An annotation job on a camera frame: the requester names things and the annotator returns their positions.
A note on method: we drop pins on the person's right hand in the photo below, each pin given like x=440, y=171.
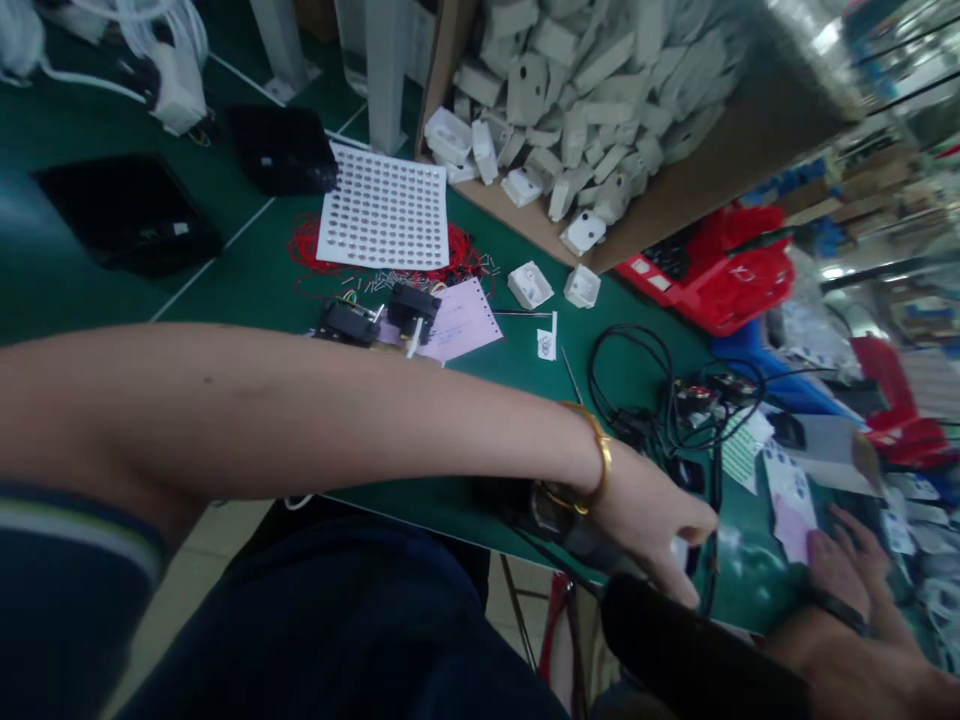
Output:
x=844, y=559

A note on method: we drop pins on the person's left hand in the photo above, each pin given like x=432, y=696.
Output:
x=645, y=510

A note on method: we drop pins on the person's left fingers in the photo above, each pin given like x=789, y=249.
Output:
x=686, y=562

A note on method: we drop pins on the person's right fingers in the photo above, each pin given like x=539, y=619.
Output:
x=844, y=529

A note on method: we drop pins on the small pink paper slip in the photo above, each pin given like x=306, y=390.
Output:
x=791, y=529

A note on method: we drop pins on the grey paper sheet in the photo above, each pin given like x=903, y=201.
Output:
x=825, y=450

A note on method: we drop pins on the small black square device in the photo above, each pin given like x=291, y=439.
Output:
x=686, y=475

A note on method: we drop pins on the sheet of green labels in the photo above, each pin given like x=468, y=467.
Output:
x=742, y=454

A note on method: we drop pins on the red plastic crate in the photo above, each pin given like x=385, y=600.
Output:
x=896, y=405

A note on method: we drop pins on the blue plastic bin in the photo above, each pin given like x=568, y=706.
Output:
x=780, y=375

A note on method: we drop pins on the black test fixture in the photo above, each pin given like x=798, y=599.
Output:
x=709, y=397

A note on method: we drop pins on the thin metal rod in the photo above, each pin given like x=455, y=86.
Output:
x=574, y=379

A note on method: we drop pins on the small clear label bag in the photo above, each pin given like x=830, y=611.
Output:
x=547, y=341

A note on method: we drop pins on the red plastic bin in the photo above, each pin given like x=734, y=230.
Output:
x=720, y=285

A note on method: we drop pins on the single white plastic casing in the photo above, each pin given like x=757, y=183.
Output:
x=583, y=287
x=529, y=285

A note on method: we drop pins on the pink paper form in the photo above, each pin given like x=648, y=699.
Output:
x=465, y=322

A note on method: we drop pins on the person's legs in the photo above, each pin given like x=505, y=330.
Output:
x=337, y=622

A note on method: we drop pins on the black motor part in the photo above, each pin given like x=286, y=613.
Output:
x=349, y=322
x=412, y=307

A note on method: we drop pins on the large cardboard box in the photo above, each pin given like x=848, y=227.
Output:
x=712, y=172

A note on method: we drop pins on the pile of small metal pins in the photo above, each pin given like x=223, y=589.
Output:
x=379, y=281

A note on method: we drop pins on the white perforated parts tray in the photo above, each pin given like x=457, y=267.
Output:
x=382, y=206

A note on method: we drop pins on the pile of white plastic housings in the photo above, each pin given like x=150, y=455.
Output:
x=585, y=90

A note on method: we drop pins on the small black plastic tray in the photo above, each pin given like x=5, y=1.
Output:
x=281, y=150

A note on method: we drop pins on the person's body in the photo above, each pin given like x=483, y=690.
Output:
x=67, y=600

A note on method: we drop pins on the large black plastic tray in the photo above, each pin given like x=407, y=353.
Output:
x=127, y=214

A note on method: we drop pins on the white devices with tubes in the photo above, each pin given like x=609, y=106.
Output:
x=176, y=82

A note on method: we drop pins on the red stool frame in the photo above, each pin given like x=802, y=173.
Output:
x=559, y=637

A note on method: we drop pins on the grey metal post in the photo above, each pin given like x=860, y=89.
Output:
x=386, y=75

